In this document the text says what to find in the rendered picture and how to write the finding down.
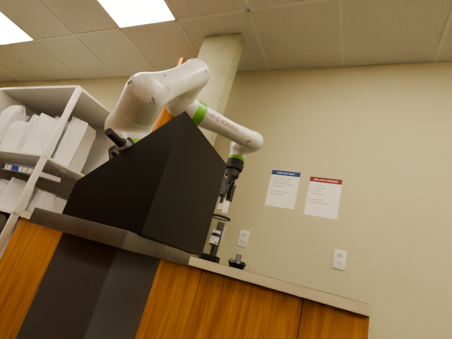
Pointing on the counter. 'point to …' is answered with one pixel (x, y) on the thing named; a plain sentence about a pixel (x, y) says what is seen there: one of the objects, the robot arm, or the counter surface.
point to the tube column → (219, 71)
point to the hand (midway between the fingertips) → (223, 206)
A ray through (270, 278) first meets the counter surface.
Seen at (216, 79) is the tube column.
